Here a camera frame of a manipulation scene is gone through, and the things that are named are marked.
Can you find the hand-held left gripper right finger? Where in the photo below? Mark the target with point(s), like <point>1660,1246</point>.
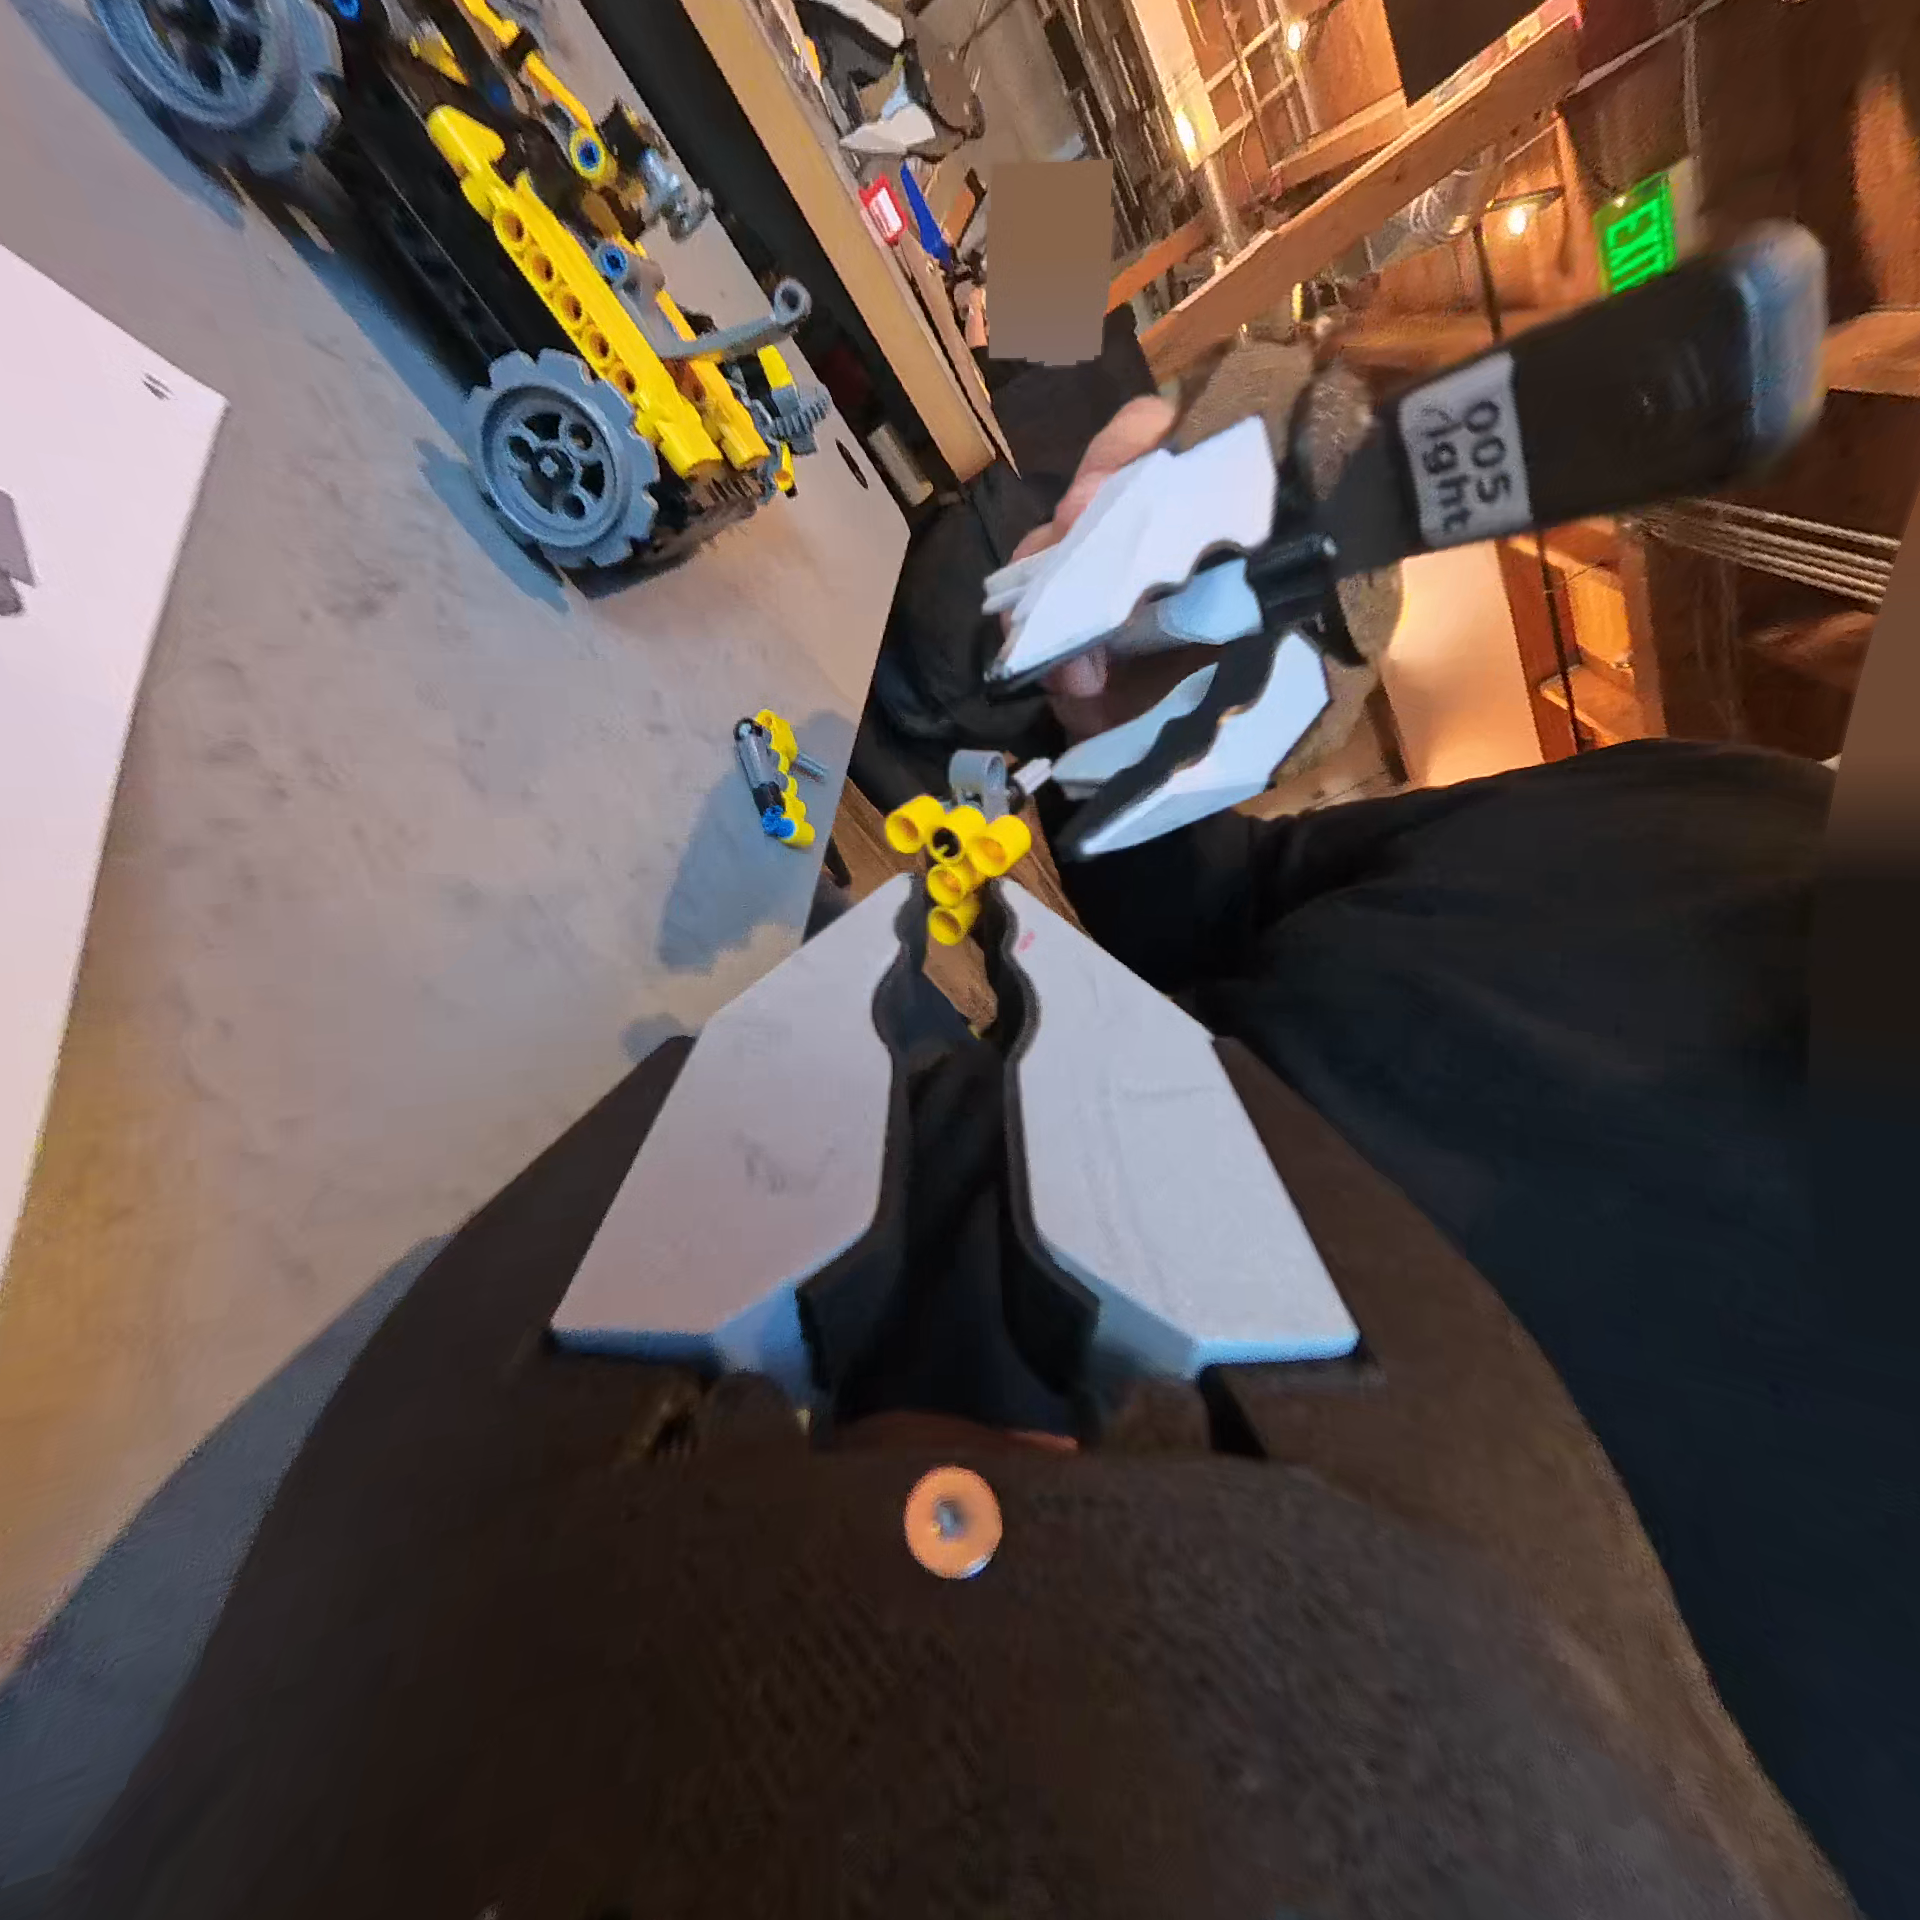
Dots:
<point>1170,1185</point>

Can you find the person's right hand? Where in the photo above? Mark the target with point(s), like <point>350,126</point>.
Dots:
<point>1118,441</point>

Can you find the green exit sign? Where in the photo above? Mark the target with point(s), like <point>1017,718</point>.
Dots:
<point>1634,233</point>

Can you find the yellow black brick vehicle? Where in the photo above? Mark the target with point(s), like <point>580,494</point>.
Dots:
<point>570,330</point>

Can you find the grey yellow axle subassembly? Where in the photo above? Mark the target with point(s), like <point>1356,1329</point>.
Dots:
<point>961,858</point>

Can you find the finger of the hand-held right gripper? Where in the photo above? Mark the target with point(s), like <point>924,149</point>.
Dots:
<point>1154,523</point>
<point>1244,735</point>

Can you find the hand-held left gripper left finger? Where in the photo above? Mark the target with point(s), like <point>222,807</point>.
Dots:
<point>750,1170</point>

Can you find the person's right forearm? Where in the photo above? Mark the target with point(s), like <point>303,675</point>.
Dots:
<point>1201,870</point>

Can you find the instruction booklet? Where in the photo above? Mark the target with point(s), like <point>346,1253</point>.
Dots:
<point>75,599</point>

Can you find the yellow beaded axle assembly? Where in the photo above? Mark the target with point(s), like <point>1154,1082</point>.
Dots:
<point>782,743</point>

